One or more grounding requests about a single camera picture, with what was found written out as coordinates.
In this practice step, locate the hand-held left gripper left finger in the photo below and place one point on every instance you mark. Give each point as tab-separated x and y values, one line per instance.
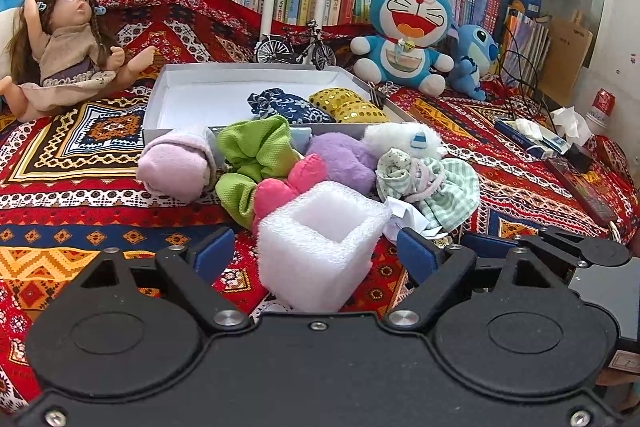
214	253

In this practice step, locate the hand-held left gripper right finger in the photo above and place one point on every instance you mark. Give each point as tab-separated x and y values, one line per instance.
419	257

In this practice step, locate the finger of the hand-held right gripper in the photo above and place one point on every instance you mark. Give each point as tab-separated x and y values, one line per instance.
487	242

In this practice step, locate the white paper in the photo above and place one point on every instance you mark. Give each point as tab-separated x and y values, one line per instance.
407	217

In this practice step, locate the green checked doll dress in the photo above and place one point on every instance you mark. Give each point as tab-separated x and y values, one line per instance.
440	192

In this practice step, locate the pink heart cushion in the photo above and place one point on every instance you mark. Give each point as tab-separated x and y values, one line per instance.
280	197

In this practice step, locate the lilac cloth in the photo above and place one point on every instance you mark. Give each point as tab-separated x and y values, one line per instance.
170	167

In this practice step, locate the white foam block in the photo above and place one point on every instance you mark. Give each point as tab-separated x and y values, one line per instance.
310	267

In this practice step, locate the green textured cloth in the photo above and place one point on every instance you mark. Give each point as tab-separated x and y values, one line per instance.
250	142

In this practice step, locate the white fluffy plush toy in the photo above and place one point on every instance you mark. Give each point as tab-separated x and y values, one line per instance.
390	137

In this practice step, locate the purple plush toy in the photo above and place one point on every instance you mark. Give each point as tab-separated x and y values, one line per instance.
340	157

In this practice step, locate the white cardboard box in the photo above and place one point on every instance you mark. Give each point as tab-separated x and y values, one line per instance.
200	92

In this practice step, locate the long dark patterned box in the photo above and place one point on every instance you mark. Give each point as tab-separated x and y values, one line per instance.
585	194

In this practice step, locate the blue tissue packet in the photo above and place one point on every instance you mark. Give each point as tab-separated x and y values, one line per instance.
510	132

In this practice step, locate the small black box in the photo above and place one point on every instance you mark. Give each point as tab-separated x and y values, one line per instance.
581	157

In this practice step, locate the red patterned blanket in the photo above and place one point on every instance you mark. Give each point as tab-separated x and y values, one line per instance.
75	217

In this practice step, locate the white crumpled tissue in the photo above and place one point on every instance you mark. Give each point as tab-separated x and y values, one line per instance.
570	122

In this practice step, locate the blue floral pouch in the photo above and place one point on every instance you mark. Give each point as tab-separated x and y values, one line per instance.
285	104

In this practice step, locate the gold sequin pouch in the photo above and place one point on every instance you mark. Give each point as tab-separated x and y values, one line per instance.
350	107

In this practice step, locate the black binder clip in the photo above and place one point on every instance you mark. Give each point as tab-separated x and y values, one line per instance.
380	94

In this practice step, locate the red paper cup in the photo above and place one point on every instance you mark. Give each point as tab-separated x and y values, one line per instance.
602	102

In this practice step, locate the blue alien plush toy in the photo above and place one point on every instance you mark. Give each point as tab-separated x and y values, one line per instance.
475	47

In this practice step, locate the stack of thin colourful books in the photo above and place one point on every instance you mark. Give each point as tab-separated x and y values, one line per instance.
525	42

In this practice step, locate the brown paper bag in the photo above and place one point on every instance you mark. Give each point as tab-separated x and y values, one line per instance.
565	52

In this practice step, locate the miniature black bicycle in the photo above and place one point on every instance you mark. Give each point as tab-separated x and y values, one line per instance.
270	49

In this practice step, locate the blue cat plush toy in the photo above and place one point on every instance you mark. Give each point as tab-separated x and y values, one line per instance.
410	7

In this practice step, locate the brown haired doll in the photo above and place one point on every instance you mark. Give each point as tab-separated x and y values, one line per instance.
65	52

